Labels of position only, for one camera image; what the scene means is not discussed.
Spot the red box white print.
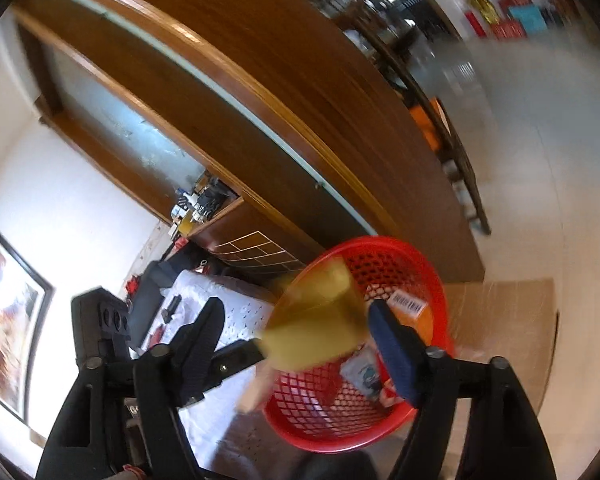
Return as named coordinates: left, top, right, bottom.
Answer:
left=489, top=20, right=526, bottom=41

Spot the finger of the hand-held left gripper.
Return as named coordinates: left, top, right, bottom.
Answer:
left=205, top=339, right=267, bottom=390

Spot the person's leg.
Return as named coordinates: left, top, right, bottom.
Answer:
left=294, top=449, right=382, bottom=480

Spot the orange medicine box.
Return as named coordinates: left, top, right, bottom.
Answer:
left=370, top=285, right=437, bottom=347

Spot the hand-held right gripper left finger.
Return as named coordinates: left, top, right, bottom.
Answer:
left=34, top=298, right=227, bottom=480

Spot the teal wet wipes packet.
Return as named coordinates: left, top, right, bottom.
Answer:
left=339, top=349, right=387, bottom=402

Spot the dark wooden chair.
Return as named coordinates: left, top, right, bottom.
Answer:
left=374, top=35, right=494, bottom=237

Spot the red plastic mesh basket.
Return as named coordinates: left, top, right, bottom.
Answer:
left=261, top=235, right=457, bottom=454

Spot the cardboard sheet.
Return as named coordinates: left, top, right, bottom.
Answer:
left=442, top=277, right=564, bottom=412

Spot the wooden cabinet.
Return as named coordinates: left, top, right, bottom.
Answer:
left=177, top=194, right=312, bottom=282

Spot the wooden glass partition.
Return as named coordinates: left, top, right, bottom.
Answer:
left=10, top=0, right=487, bottom=287

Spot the black leather sofa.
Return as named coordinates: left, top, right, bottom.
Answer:
left=127, top=258, right=191, bottom=352

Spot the blue box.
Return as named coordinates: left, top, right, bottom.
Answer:
left=509, top=4, right=544, bottom=34

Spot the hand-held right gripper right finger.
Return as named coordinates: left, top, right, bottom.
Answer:
left=367, top=299, right=557, bottom=480

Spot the framed horse painting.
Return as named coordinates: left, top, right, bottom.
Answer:
left=0, top=223, right=57, bottom=424

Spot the gold bag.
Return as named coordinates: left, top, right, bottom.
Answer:
left=467, top=0, right=496, bottom=26

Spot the black bag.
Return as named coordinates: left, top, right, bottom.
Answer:
left=202, top=187, right=231, bottom=211

